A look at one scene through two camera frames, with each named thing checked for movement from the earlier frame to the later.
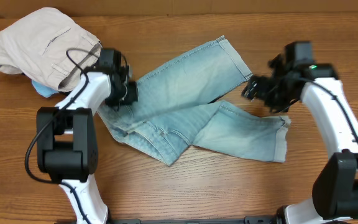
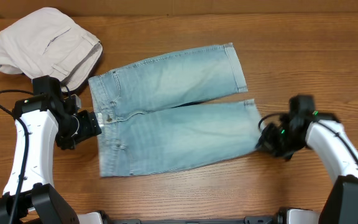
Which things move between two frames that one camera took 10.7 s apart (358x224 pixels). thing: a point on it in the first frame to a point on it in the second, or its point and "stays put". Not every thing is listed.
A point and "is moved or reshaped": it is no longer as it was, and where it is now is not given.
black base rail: [249, 220] stays put
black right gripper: [263, 90] to [268, 138]
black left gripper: [127, 94] to [92, 123]
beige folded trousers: [46, 44] stays put
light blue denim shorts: [178, 106] is moved or reshaped
